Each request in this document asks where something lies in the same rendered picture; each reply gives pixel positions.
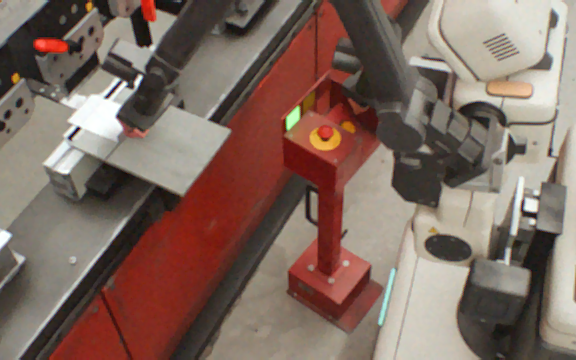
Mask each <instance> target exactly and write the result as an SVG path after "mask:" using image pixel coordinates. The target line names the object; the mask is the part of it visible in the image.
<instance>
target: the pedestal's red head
mask: <svg viewBox="0 0 576 360"><path fill-rule="evenodd" d="M329 74H330V86H329V89H330V90H329V89H328V90H329V109H328V110H327V111H326V112H325V113H324V114H323V115H322V116H319V115H317V114H315V113H314V112H312V111H310V110H308V111H307V112H306V113H305V114H304V115H303V116H302V101H303V100H304V99H305V97H306V96H307V95H308V94H309V93H310V92H312V91H313V90H314V104H315V102H316V101H317V86H318V85H319V84H321V82H322V81H323V80H324V79H325V77H326V76H328V75H329ZM341 86H342V84H341V83H339V82H337V81H335V80H333V79H332V69H330V70H329V71H328V72H327V73H326V74H325V75H324V76H323V77H322V79H321V80H319V81H318V82H317V83H316V84H315V85H314V86H313V87H312V88H311V89H310V90H309V91H308V92H307V93H306V94H305V95H304V96H303V97H302V98H301V99H300V100H299V101H298V102H297V104H296V105H295V106H293V107H292V108H291V109H290V110H289V111H288V112H287V113H286V114H285V115H284V116H283V117H282V118H281V121H282V133H283V135H282V136H283V137H282V143H283V165H284V167H286V168H287V169H289V170H291V171H293V172H294V173H297V174H299V175H301V176H302V177H304V179H306V180H307V181H309V182H311V183H313V184H314V185H316V186H318V187H321V188H322V189H324V190H326V191H327V192H329V193H331V194H333V195H334V196H336V195H337V194H338V193H339V192H340V190H341V189H342V188H343V187H344V186H346V185H347V184H348V182H349V181H350V180H351V179H352V177H353V176H354V175H355V173H356V172H357V171H358V170H359V168H361V167H362V165H363V164H364V163H365V162H366V161H367V160H368V159H369V157H371V156H372V155H373V154H374V152H375V151H376V150H377V148H378V147H379V146H380V143H381V142H380V141H379V140H378V138H377V135H376V131H377V127H378V124H379V121H380V120H379V119H378V117H377V115H376V113H375V110H374V109H373V108H371V107H368V108H367V109H366V110H365V111H363V112H359V113H358V114H357V115H356V114H355V112H354V109H353V107H352V105H351V104H350V101H349V98H348V97H347V96H346V95H343V94H342V93H341ZM328 90H327V91H328ZM327 91H326V92H327ZM326 92H325V93H326ZM299 105H300V119H299V120H298V121H297V122H296V123H294V124H293V125H292V126H291V127H290V129H289V130H288V131H287V132H286V117H287V116H288V115H289V113H290V112H291V111H292V110H293V109H295V108H296V107H298V106H299ZM342 120H348V121H350V122H352V123H353V125H354V127H355V134H353V133H351V132H349V131H347V130H346V129H343V127H341V126H339V125H338V124H339V122H340V121H342ZM322 125H330V126H331V127H333V129H335V130H336V131H337V132H338V133H339V135H340V142H339V144H338V145H337V146H336V147H335V148H333V149H329V150H322V149H318V148H316V147H314V146H313V145H312V144H311V142H310V135H311V133H312V132H313V131H314V130H316V129H318V127H319V126H322Z"/></svg>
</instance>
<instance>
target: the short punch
mask: <svg viewBox="0 0 576 360"><path fill-rule="evenodd" d="M99 63H100V60H99V57H98V53H97V50H96V52H95V53H94V54H93V55H92V56H91V57H90V58H89V59H88V60H87V61H85V63H84V64H83V65H82V66H81V67H80V68H79V69H78V70H77V71H76V72H75V73H74V74H73V75H72V76H71V78H70V79H69V80H68V81H67V82H66V83H65V84H64V85H63V86H62V85H58V87H60V90H61V92H62V93H63V94H65V95H66V98H67V101H69V100H70V99H71V98H72V97H73V96H74V95H75V94H76V93H77V92H78V91H79V90H80V89H81V87H82V86H83V85H84V84H85V83H87V82H88V81H89V80H90V79H91V78H92V76H93V75H94V74H95V73H96V72H97V71H98V70H99V67H98V64H99Z"/></svg>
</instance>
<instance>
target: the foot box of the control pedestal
mask: <svg viewBox="0 0 576 360"><path fill-rule="evenodd" d="M316 257H317V237H316V238H315V239H314V240H313V242H312V243H311V244H310V245H309V246H308V247H307V249H306V250H305V251H304V253H303V254H302V255H301V257H300V258H299V259H298V260H297V261H296V262H295V264H293V265H292V266H291V267H290V268H289V269H288V271H287V273H288V289H287V290H286V293H287V294H289V295H290V296H292V297H293V298H296V299H297V300H299V301H300V302H302V304H303V305H305V306H306V307H308V308H309V309H311V310H312V311H314V312H315V313H317V314H318V315H321V316H322V317H324V318H325V319H327V320H328V321H330V322H332V323H333V324H335V325H336V326H338V327H339V329H341V330H342V331H344V332H346V333H348V334H352V333H353V332H354V331H355V329H356V327H357V326H358V324H359V323H360V322H361V320H362V319H363V318H364V316H365V315H366V314H367V312H368V311H369V310H370V309H372V307H373V306H374V305H375V302H376V301H377V300H378V298H379V297H380V296H381V294H382V293H383V292H384V289H385V288H384V286H382V285H381V284H379V283H377V282H376V281H374V280H372V279H370V271H372V264H370V263H368V262H366V261H365V260H363V259H361V258H360V257H358V256H356V255H355V254H353V253H352V251H350V250H348V249H347V248H344V247H342V246H341V251H340V257H341V258H343V259H344V260H347V261H349V262H350V263H351V264H350V265H349V267H348V268H347V269H346V270H344V272H343V273H342V274H341V275H340V276H339V279H338V280H337V281H336V282H335V284H334V285H333V286H331V285H330V284H328V283H327V282H325V281H323V280H322V279H319V277H318V276H316V275H314V274H313V273H311V272H310V271H308V270H307V269H306V268H307V267H308V266H309V265H310V264H311V262H312V261H313V260H314V259H315V258H316Z"/></svg>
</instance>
